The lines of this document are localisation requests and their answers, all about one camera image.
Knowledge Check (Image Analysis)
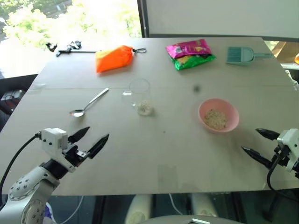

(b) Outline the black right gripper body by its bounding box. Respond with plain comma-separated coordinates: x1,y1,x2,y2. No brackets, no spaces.
271,143,292,168

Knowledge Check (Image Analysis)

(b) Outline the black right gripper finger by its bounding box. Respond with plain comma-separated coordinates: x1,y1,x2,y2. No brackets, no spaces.
255,127,281,141
241,146,274,169

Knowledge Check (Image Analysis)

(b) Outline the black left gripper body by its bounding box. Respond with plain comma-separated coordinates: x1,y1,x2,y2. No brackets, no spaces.
61,142,91,168

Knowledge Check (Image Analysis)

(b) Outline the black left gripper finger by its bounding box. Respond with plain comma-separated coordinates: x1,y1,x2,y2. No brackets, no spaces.
87,133,110,160
67,126,91,144

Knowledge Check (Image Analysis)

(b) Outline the silver metal spoon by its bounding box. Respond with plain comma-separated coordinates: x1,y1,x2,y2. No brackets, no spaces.
69,87,110,118

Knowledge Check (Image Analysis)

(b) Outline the pink plastic bowl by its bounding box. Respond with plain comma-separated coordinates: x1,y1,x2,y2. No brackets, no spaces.
198,98,240,134

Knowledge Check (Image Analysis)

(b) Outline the clear glass cup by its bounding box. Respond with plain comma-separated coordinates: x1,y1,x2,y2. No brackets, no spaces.
121,78,155,117

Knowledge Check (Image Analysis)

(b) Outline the white robot leg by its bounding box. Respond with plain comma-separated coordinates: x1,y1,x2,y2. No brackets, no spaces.
124,194,153,224
191,193,218,218

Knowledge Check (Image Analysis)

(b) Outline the dark box with red part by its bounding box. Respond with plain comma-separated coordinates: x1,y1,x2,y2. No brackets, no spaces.
0,89,26,115

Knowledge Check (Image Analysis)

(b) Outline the teal dustpan brush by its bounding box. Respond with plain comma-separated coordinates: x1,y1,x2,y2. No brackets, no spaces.
225,46,274,66

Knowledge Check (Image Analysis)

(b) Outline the black rod with clips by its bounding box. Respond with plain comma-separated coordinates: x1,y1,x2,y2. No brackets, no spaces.
55,40,98,57

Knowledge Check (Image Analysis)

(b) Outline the teal small brush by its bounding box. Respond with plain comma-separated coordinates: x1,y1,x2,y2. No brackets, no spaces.
226,46,245,63

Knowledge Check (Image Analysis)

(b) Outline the small black clamp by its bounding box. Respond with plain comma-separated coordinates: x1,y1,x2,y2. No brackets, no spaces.
45,42,58,53

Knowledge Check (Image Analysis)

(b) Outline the grey robot torso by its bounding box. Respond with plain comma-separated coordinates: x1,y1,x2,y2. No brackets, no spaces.
144,214,242,224

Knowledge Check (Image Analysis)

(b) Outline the green snack packet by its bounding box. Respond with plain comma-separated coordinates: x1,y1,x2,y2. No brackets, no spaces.
171,54,217,71

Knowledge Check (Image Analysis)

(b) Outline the pink snack packet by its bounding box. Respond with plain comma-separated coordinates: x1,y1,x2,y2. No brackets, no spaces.
165,38,212,59

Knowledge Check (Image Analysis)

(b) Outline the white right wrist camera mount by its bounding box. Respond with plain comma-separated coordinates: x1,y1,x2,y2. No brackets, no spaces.
276,128,299,174

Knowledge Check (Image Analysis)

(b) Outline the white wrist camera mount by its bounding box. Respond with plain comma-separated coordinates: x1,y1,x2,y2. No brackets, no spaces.
41,127,77,174
276,128,299,174

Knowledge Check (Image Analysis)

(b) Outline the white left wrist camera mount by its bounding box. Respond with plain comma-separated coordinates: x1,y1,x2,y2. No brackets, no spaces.
41,127,77,174

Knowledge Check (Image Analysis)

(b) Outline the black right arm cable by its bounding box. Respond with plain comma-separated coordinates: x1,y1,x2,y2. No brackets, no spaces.
266,158,299,202

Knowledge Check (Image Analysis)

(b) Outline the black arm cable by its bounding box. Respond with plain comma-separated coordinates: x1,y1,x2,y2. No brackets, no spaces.
0,132,43,188
266,158,299,202

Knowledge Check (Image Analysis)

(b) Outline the white cable under table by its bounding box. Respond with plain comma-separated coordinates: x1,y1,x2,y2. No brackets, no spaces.
168,193,185,216
57,195,85,224

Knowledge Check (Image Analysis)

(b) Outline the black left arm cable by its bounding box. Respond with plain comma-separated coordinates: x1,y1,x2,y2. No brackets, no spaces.
0,132,43,188

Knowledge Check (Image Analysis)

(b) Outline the orange drawstring bag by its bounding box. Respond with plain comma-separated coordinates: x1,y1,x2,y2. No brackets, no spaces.
94,45,147,74

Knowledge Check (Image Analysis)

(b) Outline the black window frame post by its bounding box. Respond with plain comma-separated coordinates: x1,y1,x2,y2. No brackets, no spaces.
137,0,150,38

